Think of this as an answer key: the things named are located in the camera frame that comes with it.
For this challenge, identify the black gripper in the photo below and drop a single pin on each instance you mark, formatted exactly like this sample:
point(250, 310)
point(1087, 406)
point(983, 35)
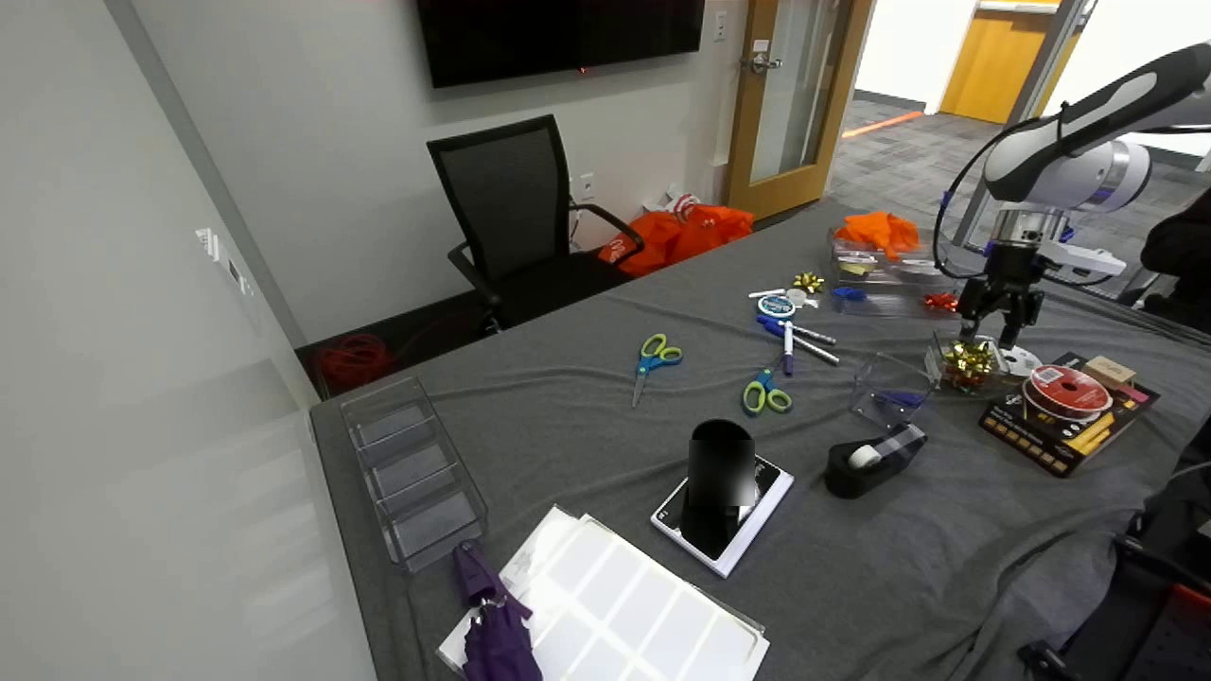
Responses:
point(1011, 268)

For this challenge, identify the large gold gift bow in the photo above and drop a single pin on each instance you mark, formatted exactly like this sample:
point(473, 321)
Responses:
point(970, 364)

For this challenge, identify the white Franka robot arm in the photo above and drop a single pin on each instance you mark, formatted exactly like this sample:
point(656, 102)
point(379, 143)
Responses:
point(1072, 171)

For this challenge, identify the large white ribbon spool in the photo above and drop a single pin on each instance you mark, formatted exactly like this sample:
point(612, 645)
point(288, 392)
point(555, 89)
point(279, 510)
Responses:
point(1022, 359)

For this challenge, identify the small clear plastic container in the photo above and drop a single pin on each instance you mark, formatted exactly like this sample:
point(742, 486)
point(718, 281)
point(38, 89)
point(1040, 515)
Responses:
point(934, 370)

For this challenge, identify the orange ribbon spool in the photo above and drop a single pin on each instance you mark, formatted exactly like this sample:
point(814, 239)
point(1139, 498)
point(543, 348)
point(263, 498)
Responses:
point(1064, 392)

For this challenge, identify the clear container with blue pens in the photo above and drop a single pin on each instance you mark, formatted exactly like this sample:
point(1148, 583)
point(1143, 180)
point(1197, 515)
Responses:
point(896, 402)

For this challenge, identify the red bow in organizer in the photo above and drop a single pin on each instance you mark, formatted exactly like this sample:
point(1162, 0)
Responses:
point(939, 305)

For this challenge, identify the clear tiered plastic organizer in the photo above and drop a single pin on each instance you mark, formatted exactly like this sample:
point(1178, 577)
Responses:
point(882, 281)

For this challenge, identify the yellow sticky note pad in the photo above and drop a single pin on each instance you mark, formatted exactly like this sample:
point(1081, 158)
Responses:
point(1111, 368)

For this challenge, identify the black flat cardboard box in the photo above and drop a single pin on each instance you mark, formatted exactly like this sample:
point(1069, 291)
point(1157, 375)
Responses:
point(1027, 441)

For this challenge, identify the orange tissue paper bunch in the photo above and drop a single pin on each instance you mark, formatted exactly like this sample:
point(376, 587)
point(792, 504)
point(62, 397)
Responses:
point(881, 232)

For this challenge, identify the blue gift bow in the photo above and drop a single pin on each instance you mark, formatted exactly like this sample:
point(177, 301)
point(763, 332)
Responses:
point(848, 291)

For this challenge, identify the yellow highlighter marker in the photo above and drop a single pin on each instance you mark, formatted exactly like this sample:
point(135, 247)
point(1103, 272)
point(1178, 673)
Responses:
point(1091, 435)

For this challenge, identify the dark marker pen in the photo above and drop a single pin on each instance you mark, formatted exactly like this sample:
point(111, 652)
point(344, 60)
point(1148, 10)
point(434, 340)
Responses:
point(814, 332)
point(818, 348)

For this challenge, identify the black tape dispenser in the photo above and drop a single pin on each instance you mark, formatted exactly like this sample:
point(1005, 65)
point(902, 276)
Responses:
point(877, 454)

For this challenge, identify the small gold gift bow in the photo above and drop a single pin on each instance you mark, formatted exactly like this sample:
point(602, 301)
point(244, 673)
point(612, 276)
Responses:
point(806, 281)

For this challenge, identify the blue white marker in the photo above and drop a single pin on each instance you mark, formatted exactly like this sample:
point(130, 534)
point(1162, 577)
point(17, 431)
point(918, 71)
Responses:
point(790, 348)

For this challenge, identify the green blue scissors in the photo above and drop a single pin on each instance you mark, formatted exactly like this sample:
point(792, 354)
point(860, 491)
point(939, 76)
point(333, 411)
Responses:
point(651, 359)
point(765, 394)

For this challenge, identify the yellow wooden door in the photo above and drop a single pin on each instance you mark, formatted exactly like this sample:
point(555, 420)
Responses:
point(995, 60)

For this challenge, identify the wooden glass door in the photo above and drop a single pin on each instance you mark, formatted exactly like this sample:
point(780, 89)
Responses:
point(796, 98)

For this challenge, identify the orange plastic bag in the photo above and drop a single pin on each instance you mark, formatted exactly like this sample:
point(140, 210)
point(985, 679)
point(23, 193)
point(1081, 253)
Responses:
point(681, 232)

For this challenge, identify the black cup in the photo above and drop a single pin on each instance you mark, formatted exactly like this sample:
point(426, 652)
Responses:
point(722, 486)

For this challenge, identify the black robot stand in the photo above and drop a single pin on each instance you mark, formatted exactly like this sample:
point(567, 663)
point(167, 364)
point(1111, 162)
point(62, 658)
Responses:
point(1175, 606)

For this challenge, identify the gray tablecloth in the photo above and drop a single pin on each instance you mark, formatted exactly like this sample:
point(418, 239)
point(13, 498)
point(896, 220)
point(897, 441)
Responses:
point(570, 417)

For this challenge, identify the black mesh office chair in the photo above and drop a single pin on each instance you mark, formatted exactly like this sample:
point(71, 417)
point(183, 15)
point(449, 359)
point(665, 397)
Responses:
point(506, 190)

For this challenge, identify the purple cloth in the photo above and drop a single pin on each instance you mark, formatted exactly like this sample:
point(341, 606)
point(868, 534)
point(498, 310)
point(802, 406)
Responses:
point(493, 626)

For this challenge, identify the clear compartment tray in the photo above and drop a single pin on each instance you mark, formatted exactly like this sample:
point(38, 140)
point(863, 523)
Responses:
point(410, 474)

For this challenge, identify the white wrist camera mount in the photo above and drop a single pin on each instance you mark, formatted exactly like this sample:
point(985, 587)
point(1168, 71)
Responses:
point(1084, 262)

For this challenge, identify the black wall television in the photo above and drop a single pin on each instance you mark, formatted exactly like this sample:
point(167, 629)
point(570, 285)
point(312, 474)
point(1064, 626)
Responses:
point(555, 39)

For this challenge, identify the white wall thermostat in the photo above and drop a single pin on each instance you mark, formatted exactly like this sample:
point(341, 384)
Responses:
point(212, 247)

